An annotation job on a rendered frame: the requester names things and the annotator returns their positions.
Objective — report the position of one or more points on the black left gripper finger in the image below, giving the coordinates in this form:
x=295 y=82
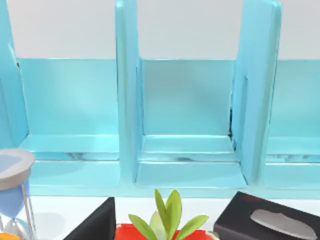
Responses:
x=100 y=222

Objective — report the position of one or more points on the blue sand hourglass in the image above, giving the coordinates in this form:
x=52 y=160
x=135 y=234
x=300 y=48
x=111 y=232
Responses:
x=12 y=175

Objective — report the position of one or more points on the black tissue box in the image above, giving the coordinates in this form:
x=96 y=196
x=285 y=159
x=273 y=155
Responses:
x=272 y=217

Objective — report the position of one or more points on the light blue rack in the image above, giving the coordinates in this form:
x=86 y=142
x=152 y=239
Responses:
x=82 y=100

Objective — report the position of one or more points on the green plant in red pot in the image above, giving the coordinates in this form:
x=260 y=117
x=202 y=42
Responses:
x=165 y=220

